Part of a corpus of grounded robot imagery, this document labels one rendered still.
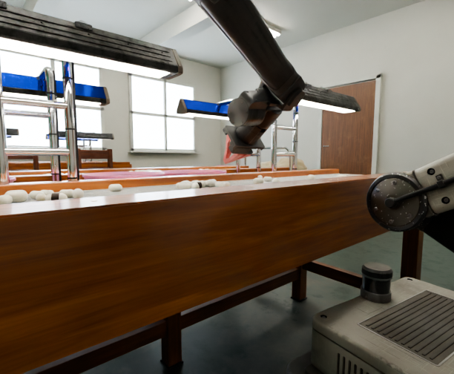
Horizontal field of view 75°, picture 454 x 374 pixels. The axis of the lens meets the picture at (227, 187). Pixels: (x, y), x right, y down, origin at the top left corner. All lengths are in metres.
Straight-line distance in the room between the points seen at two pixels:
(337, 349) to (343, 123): 4.97
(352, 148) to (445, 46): 1.79
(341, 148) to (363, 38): 1.76
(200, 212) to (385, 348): 0.43
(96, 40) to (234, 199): 0.46
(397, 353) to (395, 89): 4.85
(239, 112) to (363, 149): 4.78
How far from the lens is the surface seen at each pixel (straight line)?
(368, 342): 0.69
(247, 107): 0.60
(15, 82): 1.28
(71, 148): 0.89
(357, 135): 5.39
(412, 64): 5.34
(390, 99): 5.32
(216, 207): 0.50
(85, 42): 0.75
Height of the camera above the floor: 0.83
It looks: 6 degrees down
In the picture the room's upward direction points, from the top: straight up
